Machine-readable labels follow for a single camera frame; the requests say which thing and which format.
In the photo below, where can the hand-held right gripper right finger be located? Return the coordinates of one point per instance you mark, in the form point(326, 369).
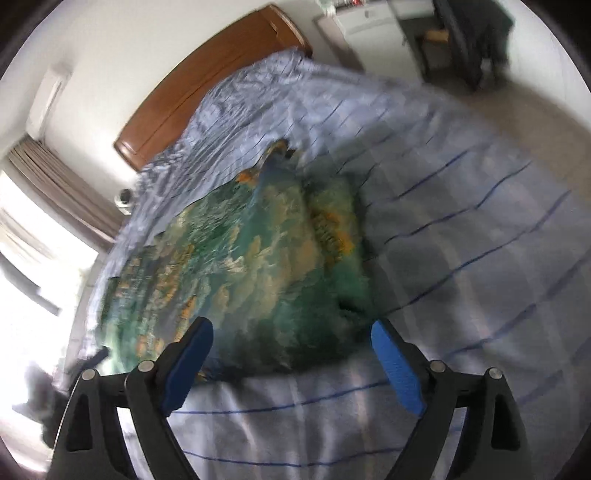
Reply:
point(399, 369)

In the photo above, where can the white air conditioner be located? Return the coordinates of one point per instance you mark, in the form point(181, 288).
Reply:
point(46, 101)

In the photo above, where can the bed with blue checked sheet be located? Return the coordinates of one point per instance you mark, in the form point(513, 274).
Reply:
point(461, 207)

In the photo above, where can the beige curtain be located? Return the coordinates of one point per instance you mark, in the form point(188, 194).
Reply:
point(69, 184)

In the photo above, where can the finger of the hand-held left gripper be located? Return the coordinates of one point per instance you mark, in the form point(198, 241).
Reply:
point(90, 359)

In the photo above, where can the white desk fan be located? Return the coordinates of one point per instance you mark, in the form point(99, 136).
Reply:
point(124, 199)

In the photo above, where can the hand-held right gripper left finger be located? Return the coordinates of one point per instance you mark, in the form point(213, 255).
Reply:
point(189, 364)

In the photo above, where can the green landscape print jacket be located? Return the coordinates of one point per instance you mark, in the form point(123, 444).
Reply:
point(258, 277)

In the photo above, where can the white desk with drawers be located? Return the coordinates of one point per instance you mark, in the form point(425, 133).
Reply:
point(369, 23)

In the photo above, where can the black jacket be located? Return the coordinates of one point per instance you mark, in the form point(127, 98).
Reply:
point(485, 27)

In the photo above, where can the wooden chair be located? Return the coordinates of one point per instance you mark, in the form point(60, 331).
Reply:
point(438, 37)

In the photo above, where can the wooden headboard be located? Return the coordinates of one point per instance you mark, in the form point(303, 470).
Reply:
point(207, 78)

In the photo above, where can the window with sheer curtain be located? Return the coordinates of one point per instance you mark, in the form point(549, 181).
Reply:
point(32, 277)

